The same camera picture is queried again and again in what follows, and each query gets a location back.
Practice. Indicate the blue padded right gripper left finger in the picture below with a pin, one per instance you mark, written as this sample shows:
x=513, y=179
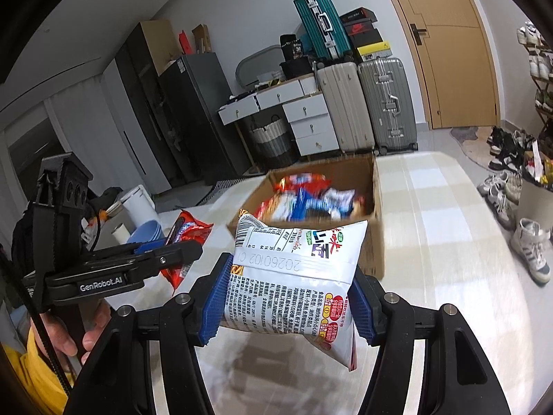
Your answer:
x=116, y=378

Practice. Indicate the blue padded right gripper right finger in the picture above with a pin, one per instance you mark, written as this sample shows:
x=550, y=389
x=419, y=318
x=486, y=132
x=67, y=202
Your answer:
x=457, y=376

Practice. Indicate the red Oreo snack packet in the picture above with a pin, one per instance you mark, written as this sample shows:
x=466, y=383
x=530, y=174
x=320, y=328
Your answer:
x=187, y=235

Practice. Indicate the white and red noodle snack bag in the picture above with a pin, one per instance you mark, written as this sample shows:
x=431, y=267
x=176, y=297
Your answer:
x=295, y=281

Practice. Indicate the yellow sleeve forearm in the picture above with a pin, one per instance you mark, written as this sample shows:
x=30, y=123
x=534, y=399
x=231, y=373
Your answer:
x=39, y=381

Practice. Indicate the white kettle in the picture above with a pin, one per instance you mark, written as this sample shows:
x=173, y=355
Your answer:
x=139, y=206

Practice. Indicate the stacked blue bowls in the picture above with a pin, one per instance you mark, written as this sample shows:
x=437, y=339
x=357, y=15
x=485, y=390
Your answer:
x=148, y=232

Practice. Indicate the checkered beige tablecloth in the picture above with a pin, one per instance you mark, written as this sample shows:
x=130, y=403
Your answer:
x=441, y=245

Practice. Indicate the white high-top sneaker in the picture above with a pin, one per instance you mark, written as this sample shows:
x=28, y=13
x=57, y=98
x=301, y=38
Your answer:
x=528, y=241

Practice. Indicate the black patterned rug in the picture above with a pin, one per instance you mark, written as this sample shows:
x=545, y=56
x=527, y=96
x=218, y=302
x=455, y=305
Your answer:
x=218, y=189

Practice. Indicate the dark grey refrigerator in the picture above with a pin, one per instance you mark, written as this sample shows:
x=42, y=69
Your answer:
x=196, y=88

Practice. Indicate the pile of shoes on floor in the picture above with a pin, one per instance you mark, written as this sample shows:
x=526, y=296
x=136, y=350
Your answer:
x=502, y=188

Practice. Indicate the blue Oreo packet in box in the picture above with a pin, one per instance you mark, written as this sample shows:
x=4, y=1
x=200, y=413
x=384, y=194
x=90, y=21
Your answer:
x=332, y=204

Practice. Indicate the brown SF cardboard box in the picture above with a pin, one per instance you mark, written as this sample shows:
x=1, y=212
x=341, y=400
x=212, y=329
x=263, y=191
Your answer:
x=358, y=173

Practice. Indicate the orange noodle snack bag in box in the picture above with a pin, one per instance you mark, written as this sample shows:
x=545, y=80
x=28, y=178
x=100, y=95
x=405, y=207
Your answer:
x=281, y=207

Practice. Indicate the round door mat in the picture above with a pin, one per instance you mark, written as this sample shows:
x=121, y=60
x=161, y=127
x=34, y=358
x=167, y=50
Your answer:
x=473, y=143

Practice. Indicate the red snack bag in box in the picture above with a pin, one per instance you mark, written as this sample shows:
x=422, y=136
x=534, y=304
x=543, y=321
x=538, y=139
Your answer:
x=312, y=183

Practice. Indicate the woven laundry basket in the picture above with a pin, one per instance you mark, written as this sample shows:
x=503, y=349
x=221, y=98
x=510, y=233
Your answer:
x=274, y=143

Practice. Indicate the grey oval mirror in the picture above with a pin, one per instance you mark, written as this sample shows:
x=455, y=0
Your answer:
x=260, y=67

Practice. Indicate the white desk with drawers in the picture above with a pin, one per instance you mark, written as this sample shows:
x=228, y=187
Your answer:
x=304, y=107

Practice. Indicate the silver grey suitcase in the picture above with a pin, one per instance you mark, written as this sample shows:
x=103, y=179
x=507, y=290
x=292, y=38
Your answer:
x=389, y=102

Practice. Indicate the wooden door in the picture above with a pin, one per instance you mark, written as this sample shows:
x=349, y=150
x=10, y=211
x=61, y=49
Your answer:
x=452, y=60

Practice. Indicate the beige suitcase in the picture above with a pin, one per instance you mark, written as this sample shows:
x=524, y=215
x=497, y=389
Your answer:
x=346, y=104

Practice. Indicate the black bag on desk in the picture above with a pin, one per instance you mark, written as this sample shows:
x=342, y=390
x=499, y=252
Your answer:
x=291, y=46

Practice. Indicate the wooden shoe rack with shoes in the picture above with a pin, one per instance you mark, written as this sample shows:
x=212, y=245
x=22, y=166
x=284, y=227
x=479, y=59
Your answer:
x=540, y=70

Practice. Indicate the stack of shoe boxes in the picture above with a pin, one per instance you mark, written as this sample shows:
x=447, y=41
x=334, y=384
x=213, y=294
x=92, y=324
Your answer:
x=365, y=39

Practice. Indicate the teal suitcase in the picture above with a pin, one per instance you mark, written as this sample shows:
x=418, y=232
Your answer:
x=324, y=28

